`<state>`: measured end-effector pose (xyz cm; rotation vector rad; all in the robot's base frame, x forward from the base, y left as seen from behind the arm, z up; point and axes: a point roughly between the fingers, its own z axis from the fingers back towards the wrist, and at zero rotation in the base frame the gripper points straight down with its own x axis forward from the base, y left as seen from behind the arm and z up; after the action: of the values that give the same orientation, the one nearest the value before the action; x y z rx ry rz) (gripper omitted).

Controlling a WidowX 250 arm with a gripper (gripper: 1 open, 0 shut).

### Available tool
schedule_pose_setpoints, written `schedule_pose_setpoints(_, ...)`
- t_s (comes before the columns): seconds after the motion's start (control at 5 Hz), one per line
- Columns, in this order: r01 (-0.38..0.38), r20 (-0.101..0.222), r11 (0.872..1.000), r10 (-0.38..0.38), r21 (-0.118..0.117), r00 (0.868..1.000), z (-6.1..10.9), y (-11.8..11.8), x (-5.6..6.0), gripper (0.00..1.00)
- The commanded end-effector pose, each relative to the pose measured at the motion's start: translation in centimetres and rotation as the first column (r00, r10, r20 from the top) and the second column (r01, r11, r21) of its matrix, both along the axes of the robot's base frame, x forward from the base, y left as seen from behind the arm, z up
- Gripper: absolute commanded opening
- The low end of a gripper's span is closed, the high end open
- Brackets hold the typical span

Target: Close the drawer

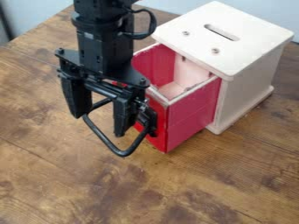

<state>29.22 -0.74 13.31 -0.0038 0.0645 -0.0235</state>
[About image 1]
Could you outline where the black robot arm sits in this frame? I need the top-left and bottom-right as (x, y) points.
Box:
(55, 0), (157, 137)

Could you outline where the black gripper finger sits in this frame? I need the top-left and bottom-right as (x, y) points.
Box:
(114, 97), (137, 137)

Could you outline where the white wooden box cabinet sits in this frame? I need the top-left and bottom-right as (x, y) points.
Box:
(154, 1), (294, 135)

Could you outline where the red wooden drawer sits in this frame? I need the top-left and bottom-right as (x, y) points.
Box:
(133, 44), (222, 153)

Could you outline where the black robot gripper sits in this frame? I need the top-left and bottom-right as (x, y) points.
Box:
(55, 31), (150, 119)

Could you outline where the black metal drawer handle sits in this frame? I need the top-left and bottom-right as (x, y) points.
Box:
(83, 98), (158, 158)

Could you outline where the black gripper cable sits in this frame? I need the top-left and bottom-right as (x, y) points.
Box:
(122, 8), (159, 40)

